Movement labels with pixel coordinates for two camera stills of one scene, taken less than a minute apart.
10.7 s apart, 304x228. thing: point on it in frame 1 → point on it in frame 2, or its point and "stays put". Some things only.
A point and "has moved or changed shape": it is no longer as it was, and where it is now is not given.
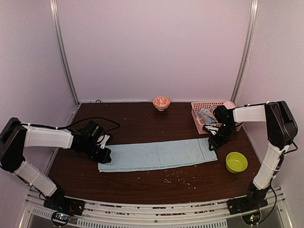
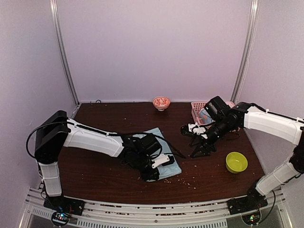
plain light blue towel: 157,153 has moved or changed shape
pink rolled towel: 229,105 stays put
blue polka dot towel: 207,116 stays put
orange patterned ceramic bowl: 161,102 stays put
